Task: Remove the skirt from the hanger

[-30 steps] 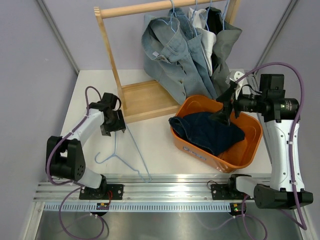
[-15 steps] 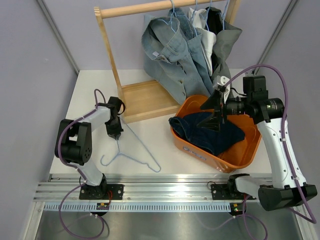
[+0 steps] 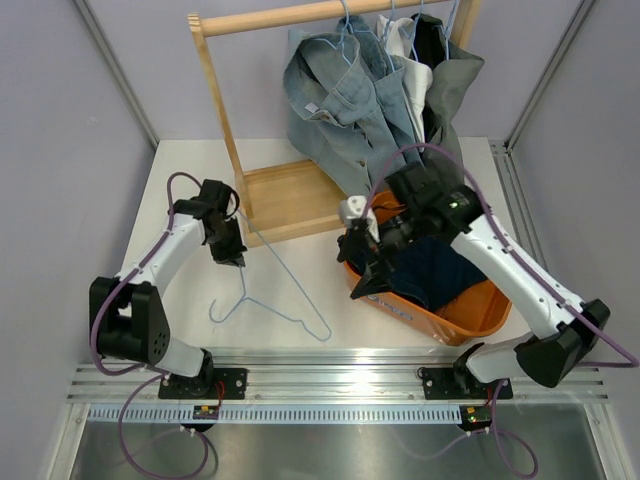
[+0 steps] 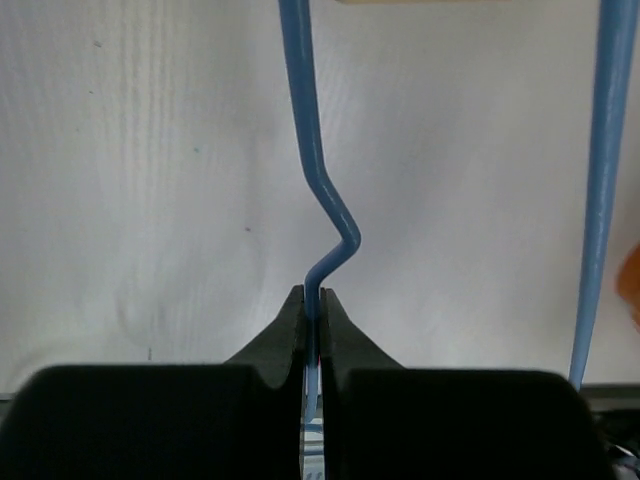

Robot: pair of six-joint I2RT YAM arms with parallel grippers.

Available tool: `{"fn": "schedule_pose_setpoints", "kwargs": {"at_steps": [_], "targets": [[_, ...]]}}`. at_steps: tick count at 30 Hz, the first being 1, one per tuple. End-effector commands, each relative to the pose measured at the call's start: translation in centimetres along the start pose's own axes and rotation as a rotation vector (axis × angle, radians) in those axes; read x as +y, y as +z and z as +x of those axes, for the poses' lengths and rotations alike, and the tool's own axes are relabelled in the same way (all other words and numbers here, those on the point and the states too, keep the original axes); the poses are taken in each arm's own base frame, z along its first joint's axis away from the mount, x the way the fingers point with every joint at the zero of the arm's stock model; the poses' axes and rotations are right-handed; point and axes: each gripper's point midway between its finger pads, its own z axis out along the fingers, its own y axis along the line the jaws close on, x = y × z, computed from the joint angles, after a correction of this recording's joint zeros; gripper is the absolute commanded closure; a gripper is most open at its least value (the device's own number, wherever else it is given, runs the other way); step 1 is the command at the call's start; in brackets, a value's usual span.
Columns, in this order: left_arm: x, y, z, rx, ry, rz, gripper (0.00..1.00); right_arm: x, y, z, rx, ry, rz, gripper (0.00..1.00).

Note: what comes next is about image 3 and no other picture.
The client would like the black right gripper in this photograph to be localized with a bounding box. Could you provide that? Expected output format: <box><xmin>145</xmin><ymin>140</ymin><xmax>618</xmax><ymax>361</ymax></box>
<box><xmin>338</xmin><ymin>205</ymin><xmax>424</xmax><ymax>299</ymax></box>

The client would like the dark blue denim skirt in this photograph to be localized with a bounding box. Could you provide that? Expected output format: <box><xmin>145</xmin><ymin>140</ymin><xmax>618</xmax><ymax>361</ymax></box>
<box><xmin>351</xmin><ymin>237</ymin><xmax>487</xmax><ymax>312</ymax></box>

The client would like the light blue wire hanger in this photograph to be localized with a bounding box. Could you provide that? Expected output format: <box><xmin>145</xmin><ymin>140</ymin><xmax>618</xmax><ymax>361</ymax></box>
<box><xmin>208</xmin><ymin>214</ymin><xmax>333</xmax><ymax>343</ymax></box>

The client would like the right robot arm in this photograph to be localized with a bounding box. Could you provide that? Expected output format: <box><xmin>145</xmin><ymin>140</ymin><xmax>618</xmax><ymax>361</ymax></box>
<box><xmin>338</xmin><ymin>163</ymin><xmax>610</xmax><ymax>397</ymax></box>

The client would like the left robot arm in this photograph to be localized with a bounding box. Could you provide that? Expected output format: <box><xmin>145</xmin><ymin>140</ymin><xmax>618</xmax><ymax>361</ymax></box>
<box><xmin>89</xmin><ymin>179</ymin><xmax>247</xmax><ymax>400</ymax></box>

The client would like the wooden clothes rack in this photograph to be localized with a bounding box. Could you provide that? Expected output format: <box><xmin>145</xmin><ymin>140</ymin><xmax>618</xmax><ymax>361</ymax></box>
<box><xmin>188</xmin><ymin>1</ymin><xmax>472</xmax><ymax>246</ymax></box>

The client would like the orange plastic basket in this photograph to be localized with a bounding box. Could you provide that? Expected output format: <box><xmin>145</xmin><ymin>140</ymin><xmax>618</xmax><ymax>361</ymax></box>
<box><xmin>340</xmin><ymin>188</ymin><xmax>514</xmax><ymax>347</ymax></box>

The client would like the light denim jacket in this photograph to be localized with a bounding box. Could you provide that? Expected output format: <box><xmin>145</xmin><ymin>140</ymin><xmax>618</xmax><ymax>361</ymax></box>
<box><xmin>282</xmin><ymin>27</ymin><xmax>421</xmax><ymax>196</ymax></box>

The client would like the light blue denim garment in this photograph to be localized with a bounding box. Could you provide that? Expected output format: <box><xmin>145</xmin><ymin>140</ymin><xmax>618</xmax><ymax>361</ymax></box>
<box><xmin>350</xmin><ymin>16</ymin><xmax>420</xmax><ymax>147</ymax></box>

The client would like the grey hanging garment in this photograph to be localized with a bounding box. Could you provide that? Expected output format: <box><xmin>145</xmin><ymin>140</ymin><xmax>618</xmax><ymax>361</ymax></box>
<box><xmin>421</xmin><ymin>41</ymin><xmax>485</xmax><ymax>186</ymax></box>

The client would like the black hanging garment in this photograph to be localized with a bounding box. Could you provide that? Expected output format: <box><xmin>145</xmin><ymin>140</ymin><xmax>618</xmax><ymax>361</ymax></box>
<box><xmin>412</xmin><ymin>14</ymin><xmax>448</xmax><ymax>69</ymax></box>

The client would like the white hanging garment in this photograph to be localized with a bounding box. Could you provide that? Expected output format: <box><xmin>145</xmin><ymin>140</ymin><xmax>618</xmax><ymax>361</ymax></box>
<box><xmin>376</xmin><ymin>15</ymin><xmax>433</xmax><ymax>143</ymax></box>

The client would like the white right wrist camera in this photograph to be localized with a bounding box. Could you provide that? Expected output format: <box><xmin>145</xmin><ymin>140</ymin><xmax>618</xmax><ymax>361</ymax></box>
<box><xmin>338</xmin><ymin>195</ymin><xmax>380</xmax><ymax>243</ymax></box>

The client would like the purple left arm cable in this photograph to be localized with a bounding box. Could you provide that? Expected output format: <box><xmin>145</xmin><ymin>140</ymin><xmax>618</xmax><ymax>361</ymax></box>
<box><xmin>88</xmin><ymin>172</ymin><xmax>204</xmax><ymax>376</ymax></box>

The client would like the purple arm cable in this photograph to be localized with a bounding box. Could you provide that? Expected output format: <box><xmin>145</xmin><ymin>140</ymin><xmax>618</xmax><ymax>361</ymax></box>
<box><xmin>88</xmin><ymin>172</ymin><xmax>204</xmax><ymax>376</ymax></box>
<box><xmin>364</xmin><ymin>143</ymin><xmax>640</xmax><ymax>369</ymax></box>

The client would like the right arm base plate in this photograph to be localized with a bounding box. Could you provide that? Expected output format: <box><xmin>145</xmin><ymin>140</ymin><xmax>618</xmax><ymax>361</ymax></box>
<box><xmin>416</xmin><ymin>366</ymin><xmax>513</xmax><ymax>400</ymax></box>

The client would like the aluminium mounting rail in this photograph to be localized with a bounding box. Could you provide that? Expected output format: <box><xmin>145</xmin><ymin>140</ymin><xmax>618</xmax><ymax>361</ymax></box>
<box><xmin>64</xmin><ymin>347</ymin><xmax>611</xmax><ymax>426</ymax></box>

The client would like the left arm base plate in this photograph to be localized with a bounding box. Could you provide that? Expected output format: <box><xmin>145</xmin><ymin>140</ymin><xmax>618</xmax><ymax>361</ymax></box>
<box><xmin>158</xmin><ymin>368</ymin><xmax>248</xmax><ymax>400</ymax></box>

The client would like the purple floor cable left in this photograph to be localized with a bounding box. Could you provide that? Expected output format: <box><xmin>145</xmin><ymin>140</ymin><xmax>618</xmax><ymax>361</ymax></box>
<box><xmin>118</xmin><ymin>377</ymin><xmax>210</xmax><ymax>475</ymax></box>

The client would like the purple floor cable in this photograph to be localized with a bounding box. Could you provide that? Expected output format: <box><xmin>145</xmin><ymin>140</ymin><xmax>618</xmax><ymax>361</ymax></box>
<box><xmin>394</xmin><ymin>382</ymin><xmax>539</xmax><ymax>476</ymax></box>
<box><xmin>118</xmin><ymin>377</ymin><xmax>210</xmax><ymax>475</ymax></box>

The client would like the purple floor cable right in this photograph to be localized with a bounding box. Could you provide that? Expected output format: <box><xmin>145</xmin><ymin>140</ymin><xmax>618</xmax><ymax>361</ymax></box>
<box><xmin>394</xmin><ymin>382</ymin><xmax>539</xmax><ymax>476</ymax></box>

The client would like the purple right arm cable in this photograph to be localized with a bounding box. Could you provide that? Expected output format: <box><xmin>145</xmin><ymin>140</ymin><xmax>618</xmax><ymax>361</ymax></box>
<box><xmin>364</xmin><ymin>143</ymin><xmax>640</xmax><ymax>369</ymax></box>

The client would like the aluminium frame post left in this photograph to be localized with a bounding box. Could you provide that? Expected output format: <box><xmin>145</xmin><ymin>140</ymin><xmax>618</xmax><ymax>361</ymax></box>
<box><xmin>70</xmin><ymin>0</ymin><xmax>160</xmax><ymax>151</ymax></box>

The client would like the aluminium frame post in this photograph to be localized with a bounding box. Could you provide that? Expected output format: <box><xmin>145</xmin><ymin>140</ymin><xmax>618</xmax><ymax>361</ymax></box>
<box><xmin>504</xmin><ymin>0</ymin><xmax>599</xmax><ymax>154</ymax></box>
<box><xmin>70</xmin><ymin>0</ymin><xmax>160</xmax><ymax>151</ymax></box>

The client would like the aluminium frame post right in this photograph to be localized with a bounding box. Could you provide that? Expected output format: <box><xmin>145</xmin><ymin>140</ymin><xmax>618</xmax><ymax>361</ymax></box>
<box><xmin>504</xmin><ymin>0</ymin><xmax>599</xmax><ymax>154</ymax></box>

